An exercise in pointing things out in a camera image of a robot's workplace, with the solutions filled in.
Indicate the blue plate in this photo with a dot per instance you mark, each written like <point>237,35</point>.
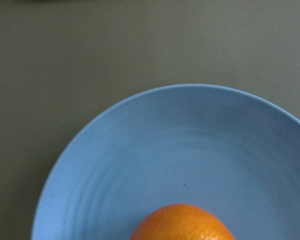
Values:
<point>229,152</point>

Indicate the orange mandarin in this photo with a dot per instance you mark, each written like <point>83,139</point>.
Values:
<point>181,222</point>

